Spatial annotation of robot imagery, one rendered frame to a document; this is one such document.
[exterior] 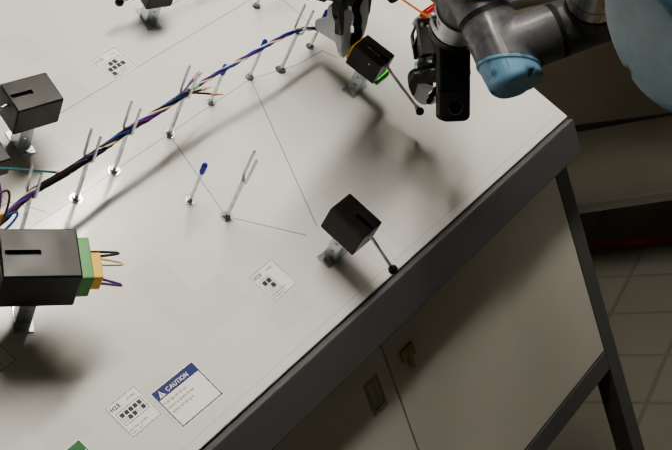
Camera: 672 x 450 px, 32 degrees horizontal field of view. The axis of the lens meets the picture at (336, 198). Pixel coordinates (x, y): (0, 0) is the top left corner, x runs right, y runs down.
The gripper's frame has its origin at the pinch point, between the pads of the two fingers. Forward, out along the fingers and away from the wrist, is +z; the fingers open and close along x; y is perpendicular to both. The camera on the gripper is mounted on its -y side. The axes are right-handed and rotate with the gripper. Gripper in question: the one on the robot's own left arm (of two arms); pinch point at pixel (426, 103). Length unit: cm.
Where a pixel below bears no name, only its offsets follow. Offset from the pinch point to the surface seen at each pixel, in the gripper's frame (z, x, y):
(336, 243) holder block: -6.8, 18.1, -24.9
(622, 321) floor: 122, -79, -5
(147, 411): -16, 45, -49
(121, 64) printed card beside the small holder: -2.3, 46.8, 7.0
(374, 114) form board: 6.6, 7.0, 1.6
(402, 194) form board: 3.1, 5.1, -14.0
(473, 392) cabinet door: 22.3, -6.9, -41.4
